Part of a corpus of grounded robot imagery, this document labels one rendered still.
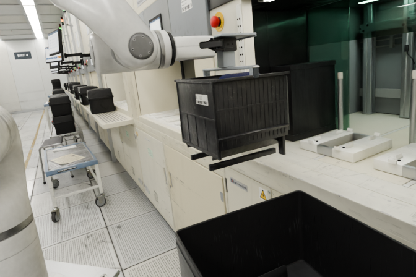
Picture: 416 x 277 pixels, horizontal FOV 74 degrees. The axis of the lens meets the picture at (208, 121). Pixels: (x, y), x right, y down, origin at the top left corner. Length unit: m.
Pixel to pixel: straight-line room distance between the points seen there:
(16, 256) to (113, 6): 0.47
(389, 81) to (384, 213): 1.04
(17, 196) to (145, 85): 1.84
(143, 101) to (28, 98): 11.94
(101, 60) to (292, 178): 0.59
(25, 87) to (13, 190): 13.52
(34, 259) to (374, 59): 1.56
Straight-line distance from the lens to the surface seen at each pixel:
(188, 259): 0.46
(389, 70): 1.65
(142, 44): 0.52
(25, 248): 0.66
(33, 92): 14.12
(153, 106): 2.40
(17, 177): 0.66
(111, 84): 3.83
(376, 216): 0.72
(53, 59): 5.41
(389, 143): 1.10
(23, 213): 0.64
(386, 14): 1.20
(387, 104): 1.67
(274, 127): 0.69
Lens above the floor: 1.21
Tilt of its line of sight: 11 degrees down
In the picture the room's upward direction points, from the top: 6 degrees counter-clockwise
